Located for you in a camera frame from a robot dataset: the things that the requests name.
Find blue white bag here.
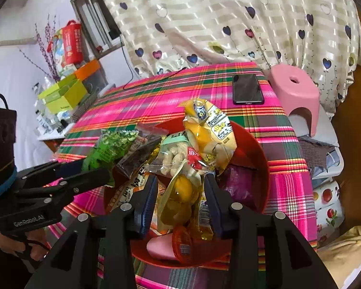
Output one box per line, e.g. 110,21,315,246
311,151,345,187

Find wooden wardrobe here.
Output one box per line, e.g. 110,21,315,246
331,6,361,238

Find lime green box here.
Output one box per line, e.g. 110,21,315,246
45,80,88,114
38,74,79,100

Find green snack packet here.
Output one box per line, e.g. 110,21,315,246
83,129,139,172

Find red round plastic basin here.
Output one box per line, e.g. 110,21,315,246
104,119,270,269

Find black cable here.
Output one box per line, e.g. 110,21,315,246
120,34,187,90

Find red jelly cup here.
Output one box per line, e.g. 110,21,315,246
171,225,194,264

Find purple decorative branches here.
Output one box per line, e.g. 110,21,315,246
19,13,61,82

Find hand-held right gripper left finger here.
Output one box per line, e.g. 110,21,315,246
24,175,158,289

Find yellow chip packet blue print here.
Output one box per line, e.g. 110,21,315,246
179,99,238,172

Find pale yellow cloth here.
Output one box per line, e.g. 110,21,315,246
317,225,361,289

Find white wall pipe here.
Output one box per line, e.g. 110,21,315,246
0,34,37,49

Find pink green plaid tablecloth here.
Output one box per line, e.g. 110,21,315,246
46,62,318,289

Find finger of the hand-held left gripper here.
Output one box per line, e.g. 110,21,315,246
16,167,110,210
16,157,85,188

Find black melon seed packet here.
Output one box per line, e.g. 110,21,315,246
116,129,169,178

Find black smartphone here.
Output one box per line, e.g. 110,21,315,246
232,73,264,105

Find purple snack packet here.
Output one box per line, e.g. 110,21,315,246
221,165,255,210

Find dark checked cloth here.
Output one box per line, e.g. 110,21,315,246
298,135,339,175

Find orange box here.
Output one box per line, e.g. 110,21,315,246
75,59,101,80

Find black white striped box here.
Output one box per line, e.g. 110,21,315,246
74,92,98,118

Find clear peanut packet green label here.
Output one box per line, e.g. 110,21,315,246
144,132,205,178

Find red gift bag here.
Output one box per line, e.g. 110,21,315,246
62,20,83,65

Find grey seat pad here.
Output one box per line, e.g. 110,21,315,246
289,113,340,148

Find colourful printed gift box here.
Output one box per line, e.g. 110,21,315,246
46,28,68,70

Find window frame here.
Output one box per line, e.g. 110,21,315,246
70,0,125,61

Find pink plastic stool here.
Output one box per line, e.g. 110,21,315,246
267,65,321,137

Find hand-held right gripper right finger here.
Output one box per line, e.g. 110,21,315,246
204,174,339,289

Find fruit print storage bag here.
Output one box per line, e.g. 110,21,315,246
311,181,345,241

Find white side table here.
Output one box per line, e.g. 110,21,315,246
38,132,67,152

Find clear yellow fruit packet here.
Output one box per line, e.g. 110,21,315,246
156,157,203,236

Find cream heart print curtain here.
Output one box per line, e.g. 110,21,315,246
90,0,361,119

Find clear plastic storage box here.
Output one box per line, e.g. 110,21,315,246
86,69,109,92

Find orange brown snack packet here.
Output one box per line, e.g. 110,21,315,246
107,165,146,214

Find group of small bottles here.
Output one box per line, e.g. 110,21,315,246
33,81,76,134

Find pink jelly cup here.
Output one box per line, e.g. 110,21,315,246
146,236,176,259

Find person's left hand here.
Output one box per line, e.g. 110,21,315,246
0,230,51,261

